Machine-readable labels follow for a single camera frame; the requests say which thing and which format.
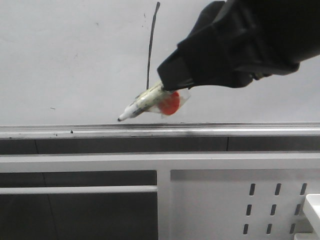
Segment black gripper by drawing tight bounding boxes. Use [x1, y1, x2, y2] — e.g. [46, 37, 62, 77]
[157, 0, 320, 90]

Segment grey metal whiteboard stand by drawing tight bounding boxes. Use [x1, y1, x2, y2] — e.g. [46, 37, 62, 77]
[0, 136, 320, 240]

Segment white plastic marker tray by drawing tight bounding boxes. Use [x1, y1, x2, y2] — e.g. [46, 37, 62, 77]
[293, 194, 320, 240]

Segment white whiteboard with aluminium frame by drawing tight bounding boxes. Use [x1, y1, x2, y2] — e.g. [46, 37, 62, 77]
[0, 0, 320, 139]

